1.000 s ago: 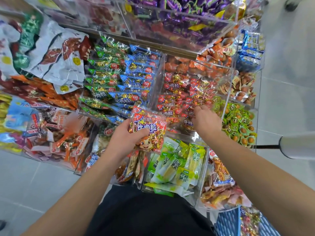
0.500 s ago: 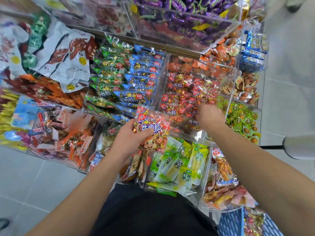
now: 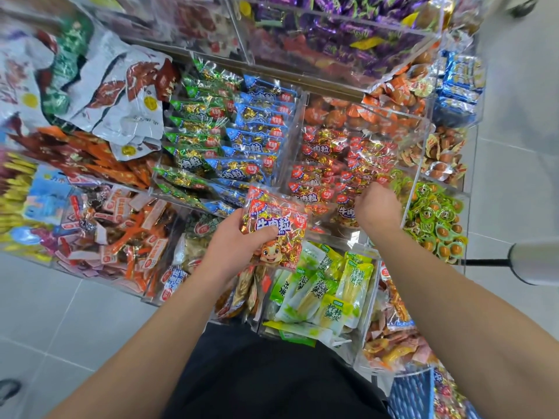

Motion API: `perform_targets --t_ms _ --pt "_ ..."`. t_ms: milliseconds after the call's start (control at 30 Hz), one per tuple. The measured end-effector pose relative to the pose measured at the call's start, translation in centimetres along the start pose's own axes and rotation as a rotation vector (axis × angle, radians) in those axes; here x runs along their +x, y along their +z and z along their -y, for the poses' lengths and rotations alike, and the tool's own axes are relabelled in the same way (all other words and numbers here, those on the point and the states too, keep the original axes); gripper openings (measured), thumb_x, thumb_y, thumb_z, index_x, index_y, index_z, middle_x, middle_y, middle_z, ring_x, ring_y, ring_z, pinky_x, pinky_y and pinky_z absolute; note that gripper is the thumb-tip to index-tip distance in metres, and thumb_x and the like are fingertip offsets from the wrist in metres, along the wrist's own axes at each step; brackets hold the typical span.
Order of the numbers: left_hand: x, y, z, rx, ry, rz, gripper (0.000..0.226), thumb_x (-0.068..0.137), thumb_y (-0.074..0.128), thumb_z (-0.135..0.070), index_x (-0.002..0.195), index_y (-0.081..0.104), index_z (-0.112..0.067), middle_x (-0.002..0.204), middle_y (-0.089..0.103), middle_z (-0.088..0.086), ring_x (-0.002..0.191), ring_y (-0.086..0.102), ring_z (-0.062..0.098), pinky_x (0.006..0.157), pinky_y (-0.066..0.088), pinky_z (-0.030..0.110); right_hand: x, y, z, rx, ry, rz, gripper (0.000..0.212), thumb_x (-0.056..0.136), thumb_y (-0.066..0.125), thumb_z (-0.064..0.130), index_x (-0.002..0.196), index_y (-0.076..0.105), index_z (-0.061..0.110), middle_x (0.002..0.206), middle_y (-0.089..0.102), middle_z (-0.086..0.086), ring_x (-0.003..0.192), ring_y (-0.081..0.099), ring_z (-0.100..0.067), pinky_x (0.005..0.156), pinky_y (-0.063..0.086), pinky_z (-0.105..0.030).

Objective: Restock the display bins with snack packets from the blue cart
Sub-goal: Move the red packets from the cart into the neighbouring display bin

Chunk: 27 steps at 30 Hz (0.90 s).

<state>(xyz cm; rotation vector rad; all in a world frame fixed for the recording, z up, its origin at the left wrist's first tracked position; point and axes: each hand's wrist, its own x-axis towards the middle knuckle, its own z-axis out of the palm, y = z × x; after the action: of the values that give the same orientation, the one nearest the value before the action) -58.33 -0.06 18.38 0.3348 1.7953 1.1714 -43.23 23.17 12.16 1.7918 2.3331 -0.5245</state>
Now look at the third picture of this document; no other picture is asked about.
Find pile of blue orange packets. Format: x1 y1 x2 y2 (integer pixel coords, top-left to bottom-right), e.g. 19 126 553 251
432 49 486 127

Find pile of purple candies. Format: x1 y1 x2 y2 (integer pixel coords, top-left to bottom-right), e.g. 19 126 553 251
240 0 455 70

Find pile of lime green packets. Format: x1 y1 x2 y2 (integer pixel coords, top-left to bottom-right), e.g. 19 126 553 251
262 240 377 346

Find row of green beef packets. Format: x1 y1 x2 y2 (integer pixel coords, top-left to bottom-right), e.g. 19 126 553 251
155 55 246 215

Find pile of orange brown packets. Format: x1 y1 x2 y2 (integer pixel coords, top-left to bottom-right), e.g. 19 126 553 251
304 43 468 184

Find blue toy candy packet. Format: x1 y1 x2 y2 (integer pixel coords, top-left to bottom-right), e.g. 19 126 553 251
22 165 75 225

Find pile of white meat packets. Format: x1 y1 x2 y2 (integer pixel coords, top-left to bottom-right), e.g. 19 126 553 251
0 26 180 162

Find pile of beige packets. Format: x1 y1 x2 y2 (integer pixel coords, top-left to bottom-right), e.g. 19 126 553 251
157 214 263 319

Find clear acrylic snack shelves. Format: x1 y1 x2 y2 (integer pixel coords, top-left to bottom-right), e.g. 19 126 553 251
0 0 490 381

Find pile of green egg packets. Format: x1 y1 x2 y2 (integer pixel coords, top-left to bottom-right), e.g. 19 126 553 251
388 170 470 262

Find person's right hand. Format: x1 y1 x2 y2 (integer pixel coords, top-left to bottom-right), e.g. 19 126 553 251
353 180 405 243

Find person's left forearm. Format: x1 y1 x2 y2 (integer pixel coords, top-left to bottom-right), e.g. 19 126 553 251
48 270 232 419

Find person's black clothing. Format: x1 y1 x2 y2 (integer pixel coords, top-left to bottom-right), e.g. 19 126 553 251
161 322 390 419

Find pile of red brown packets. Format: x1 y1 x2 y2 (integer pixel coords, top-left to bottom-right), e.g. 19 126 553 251
52 183 180 297

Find blue plastic shopping basket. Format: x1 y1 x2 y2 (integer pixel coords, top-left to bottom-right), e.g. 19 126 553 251
384 366 482 419

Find person's right forearm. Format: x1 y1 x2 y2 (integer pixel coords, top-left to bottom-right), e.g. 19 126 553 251
371 226 559 419

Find handful of red snack packets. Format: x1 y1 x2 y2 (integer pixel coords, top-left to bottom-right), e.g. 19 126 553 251
243 186 309 269

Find person's left hand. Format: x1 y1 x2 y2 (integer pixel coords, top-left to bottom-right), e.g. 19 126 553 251
196 207 281 289

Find beef cube packets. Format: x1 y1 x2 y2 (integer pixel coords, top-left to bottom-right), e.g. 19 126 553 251
288 126 398 232

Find pile of yellow candies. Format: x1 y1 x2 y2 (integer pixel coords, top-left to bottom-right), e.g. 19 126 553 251
0 151 40 262

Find row of blue beef packets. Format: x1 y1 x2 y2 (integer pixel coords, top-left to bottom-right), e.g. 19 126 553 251
205 74 302 206

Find pile of dark orange packets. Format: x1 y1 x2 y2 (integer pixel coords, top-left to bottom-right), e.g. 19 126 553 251
17 126 158 189

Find green vacuum packet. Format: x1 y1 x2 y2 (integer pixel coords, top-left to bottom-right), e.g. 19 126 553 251
39 15 94 117

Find pile of red sausage packets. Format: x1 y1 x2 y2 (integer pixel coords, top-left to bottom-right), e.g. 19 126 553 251
87 0 246 58

